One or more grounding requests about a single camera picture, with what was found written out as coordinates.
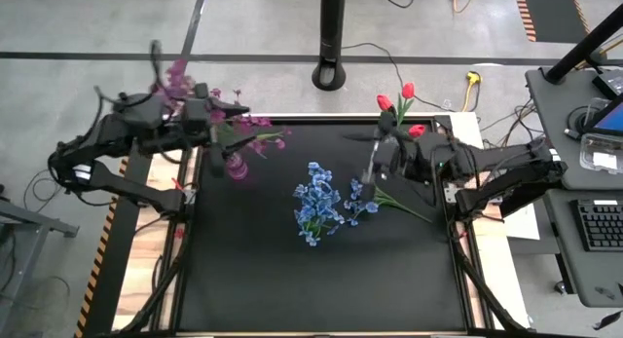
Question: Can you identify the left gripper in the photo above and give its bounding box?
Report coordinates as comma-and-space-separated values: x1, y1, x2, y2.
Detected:
180, 97, 258, 179

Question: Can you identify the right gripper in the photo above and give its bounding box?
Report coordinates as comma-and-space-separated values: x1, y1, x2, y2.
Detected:
343, 114, 439, 199

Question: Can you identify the pink glass vase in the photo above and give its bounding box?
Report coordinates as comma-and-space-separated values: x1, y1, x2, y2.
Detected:
225, 151, 250, 182

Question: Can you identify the blue artificial flower bunch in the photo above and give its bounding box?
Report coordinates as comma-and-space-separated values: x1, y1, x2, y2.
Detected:
291, 161, 346, 247
343, 178, 433, 228

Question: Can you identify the black floor stand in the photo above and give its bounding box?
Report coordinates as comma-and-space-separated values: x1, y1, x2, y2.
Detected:
311, 0, 348, 92

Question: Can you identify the white paper sheet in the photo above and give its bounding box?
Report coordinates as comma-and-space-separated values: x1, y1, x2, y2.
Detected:
503, 206, 541, 241

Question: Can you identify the grey desk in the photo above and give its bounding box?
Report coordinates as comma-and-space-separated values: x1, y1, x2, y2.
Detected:
542, 189, 623, 308
525, 67, 623, 191

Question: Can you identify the black mat with hazard stripes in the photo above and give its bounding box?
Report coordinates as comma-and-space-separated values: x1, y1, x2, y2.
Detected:
72, 137, 160, 338
513, 0, 593, 43

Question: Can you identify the wooden table board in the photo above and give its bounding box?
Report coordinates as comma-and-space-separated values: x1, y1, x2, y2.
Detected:
111, 111, 531, 337

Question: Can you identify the black round stand base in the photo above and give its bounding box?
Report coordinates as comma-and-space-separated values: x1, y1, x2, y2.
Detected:
564, 105, 593, 137

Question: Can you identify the grey metal furniture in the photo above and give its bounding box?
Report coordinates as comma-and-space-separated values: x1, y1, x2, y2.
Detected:
0, 184, 80, 324

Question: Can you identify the tall black pole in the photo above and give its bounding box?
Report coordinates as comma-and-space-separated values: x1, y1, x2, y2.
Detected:
542, 4, 623, 85

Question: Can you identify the clear plastic box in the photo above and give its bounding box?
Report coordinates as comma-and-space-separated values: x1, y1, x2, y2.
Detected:
578, 132, 623, 174

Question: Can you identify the monitor with blue screen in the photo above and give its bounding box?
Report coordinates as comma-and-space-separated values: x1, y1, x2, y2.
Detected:
583, 93, 623, 137

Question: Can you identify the black keyboard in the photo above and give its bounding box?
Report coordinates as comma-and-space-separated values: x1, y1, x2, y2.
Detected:
569, 198, 623, 252

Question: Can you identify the black desk device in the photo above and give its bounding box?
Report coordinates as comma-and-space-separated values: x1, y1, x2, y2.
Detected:
591, 67, 623, 100

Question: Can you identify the black flat object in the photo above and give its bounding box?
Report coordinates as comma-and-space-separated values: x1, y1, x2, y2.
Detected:
586, 308, 623, 332

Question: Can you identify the yellow plug cable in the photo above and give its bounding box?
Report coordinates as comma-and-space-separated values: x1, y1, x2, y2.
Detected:
460, 70, 484, 113

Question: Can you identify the tangled cable bundle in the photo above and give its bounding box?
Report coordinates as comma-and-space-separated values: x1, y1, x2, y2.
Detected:
479, 97, 536, 152

